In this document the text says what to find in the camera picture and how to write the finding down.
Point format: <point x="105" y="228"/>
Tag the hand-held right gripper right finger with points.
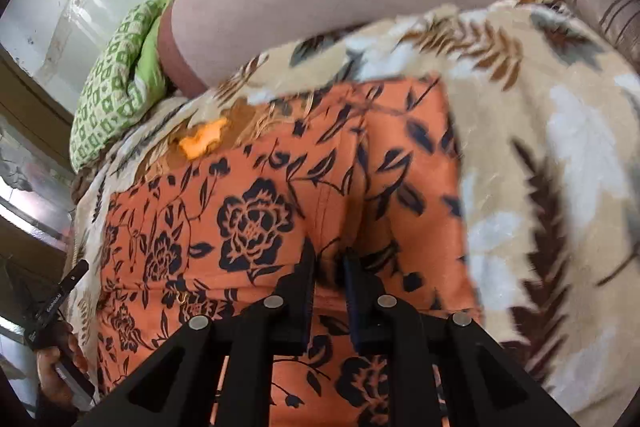
<point x="353" y="292"/>

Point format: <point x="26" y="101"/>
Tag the green patterned pillow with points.
<point x="115" y="82"/>

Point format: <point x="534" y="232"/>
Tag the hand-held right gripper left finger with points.
<point x="305" y="289"/>

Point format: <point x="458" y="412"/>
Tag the brown wooden frame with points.
<point x="25" y="92"/>

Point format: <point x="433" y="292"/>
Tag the brown striped cloth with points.
<point x="605" y="2"/>

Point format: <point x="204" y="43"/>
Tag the person's left hand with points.
<point x="74" y="349"/>

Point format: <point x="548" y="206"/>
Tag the orange black floral pants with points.
<point x="250" y="217"/>

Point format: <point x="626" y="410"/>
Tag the beige leaf-print blanket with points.
<point x="500" y="107"/>

